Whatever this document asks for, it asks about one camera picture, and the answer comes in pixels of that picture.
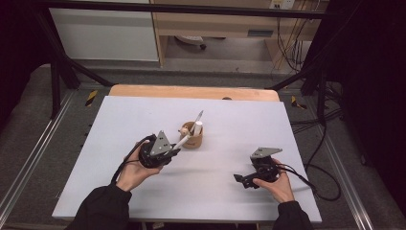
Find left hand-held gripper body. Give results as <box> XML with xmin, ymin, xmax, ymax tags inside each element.
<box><xmin>137</xmin><ymin>129</ymin><xmax>176</xmax><ymax>170</ymax></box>

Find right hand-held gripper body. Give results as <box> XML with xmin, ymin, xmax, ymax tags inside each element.
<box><xmin>249</xmin><ymin>147</ymin><xmax>283</xmax><ymax>184</ymax></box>

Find white frosted pen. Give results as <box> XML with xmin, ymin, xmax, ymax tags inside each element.
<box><xmin>171</xmin><ymin>133</ymin><xmax>193</xmax><ymax>151</ymax></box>

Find wooden pen holder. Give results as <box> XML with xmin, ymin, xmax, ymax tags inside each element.
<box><xmin>178</xmin><ymin>121</ymin><xmax>204</xmax><ymax>150</ymax></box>

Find clear retractable pen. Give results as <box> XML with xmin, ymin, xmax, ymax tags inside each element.
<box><xmin>191</xmin><ymin>109</ymin><xmax>205</xmax><ymax>135</ymax></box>

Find person's right hand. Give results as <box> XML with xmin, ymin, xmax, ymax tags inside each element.
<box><xmin>253</xmin><ymin>158</ymin><xmax>296</xmax><ymax>204</ymax></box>

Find person's left hand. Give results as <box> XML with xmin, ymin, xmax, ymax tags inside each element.
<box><xmin>116</xmin><ymin>140</ymin><xmax>164</xmax><ymax>193</ymax></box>

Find white table board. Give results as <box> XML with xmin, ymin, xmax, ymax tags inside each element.
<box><xmin>52</xmin><ymin>95</ymin><xmax>323</xmax><ymax>223</ymax></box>

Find wooden table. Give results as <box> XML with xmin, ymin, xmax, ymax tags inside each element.
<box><xmin>108</xmin><ymin>83</ymin><xmax>282</xmax><ymax>103</ymax></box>

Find yellow black tape strip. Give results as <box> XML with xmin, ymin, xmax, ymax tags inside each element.
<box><xmin>290</xmin><ymin>95</ymin><xmax>308</xmax><ymax>110</ymax></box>
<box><xmin>84</xmin><ymin>89</ymin><xmax>99</xmax><ymax>107</ymax></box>

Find white office chair base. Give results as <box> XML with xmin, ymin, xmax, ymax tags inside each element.
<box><xmin>174</xmin><ymin>34</ymin><xmax>208</xmax><ymax>51</ymax></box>

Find white cabinet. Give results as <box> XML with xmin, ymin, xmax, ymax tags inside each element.
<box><xmin>48</xmin><ymin>8</ymin><xmax>160</xmax><ymax>62</ymax></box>

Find wooden desk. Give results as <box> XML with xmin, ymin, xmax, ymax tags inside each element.
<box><xmin>149</xmin><ymin>0</ymin><xmax>329</xmax><ymax>69</ymax></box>

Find black curtain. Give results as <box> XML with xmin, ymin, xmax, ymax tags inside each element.
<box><xmin>0</xmin><ymin>0</ymin><xmax>54</xmax><ymax>128</ymax></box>
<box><xmin>319</xmin><ymin>0</ymin><xmax>406</xmax><ymax>212</ymax></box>

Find white power strip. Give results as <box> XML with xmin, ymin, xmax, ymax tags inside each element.
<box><xmin>269</xmin><ymin>0</ymin><xmax>296</xmax><ymax>11</ymax></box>

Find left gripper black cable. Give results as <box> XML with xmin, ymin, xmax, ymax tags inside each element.
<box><xmin>110</xmin><ymin>134</ymin><xmax>157</xmax><ymax>185</ymax></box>

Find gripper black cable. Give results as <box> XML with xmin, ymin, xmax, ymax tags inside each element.
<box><xmin>277</xmin><ymin>162</ymin><xmax>342</xmax><ymax>202</ymax></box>
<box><xmin>110</xmin><ymin>134</ymin><xmax>157</xmax><ymax>185</ymax></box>

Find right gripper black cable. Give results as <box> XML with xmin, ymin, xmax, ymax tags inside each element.
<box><xmin>277</xmin><ymin>162</ymin><xmax>342</xmax><ymax>202</ymax></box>

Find black floor cables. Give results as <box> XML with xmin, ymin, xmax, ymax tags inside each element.
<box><xmin>288</xmin><ymin>80</ymin><xmax>348</xmax><ymax>136</ymax></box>

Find aluminium floor rail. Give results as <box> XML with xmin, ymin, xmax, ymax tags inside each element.
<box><xmin>0</xmin><ymin>90</ymin><xmax>77</xmax><ymax>221</ymax></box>
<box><xmin>319</xmin><ymin>127</ymin><xmax>375</xmax><ymax>230</ymax></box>

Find bundle of hanging cables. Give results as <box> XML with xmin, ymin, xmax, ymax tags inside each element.
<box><xmin>275</xmin><ymin>17</ymin><xmax>308</xmax><ymax>74</ymax></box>

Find black metal frame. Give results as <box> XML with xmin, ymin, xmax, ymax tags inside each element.
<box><xmin>32</xmin><ymin>0</ymin><xmax>338</xmax><ymax>127</ymax></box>

